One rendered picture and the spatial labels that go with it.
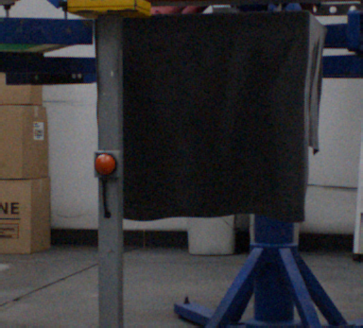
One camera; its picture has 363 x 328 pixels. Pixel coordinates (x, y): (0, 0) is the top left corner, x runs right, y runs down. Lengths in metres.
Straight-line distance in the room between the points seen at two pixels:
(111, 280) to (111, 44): 0.44
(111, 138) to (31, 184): 4.74
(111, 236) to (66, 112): 5.15
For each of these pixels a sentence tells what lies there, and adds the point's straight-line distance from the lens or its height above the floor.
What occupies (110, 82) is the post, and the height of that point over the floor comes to 0.80.
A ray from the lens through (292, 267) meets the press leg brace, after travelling 3.81.
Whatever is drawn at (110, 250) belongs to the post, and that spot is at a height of 0.49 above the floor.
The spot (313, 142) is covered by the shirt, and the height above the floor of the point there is 0.68.
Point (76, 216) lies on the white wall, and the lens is 7.46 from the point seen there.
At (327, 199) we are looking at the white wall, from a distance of 7.19.
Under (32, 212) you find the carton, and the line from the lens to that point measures 7.07.
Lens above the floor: 0.72
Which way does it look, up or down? 3 degrees down
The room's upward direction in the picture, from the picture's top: straight up
